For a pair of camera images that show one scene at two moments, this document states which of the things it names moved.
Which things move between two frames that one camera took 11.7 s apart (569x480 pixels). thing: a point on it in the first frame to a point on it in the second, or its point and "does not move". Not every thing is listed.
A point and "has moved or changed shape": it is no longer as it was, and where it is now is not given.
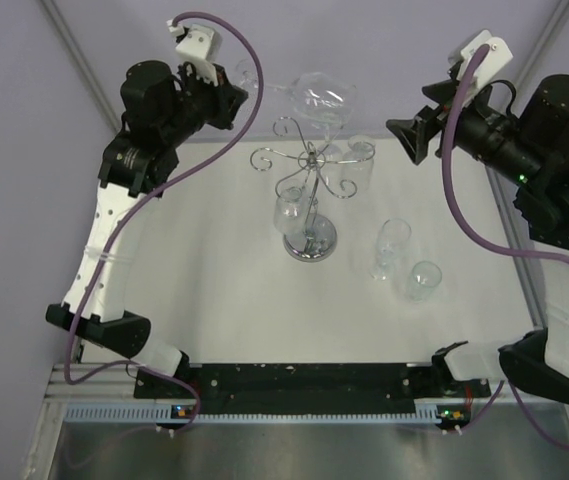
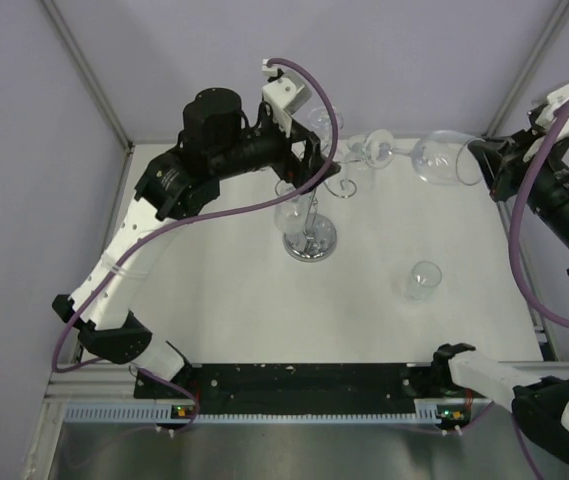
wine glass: [424, 276] does not move
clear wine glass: [395, 233] to [439, 156]
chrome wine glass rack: [316, 240] does not move
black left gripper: [224, 97] to [300, 173]
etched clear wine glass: [330, 167] has moved or changed shape
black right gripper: [412, 134] to [490, 159]
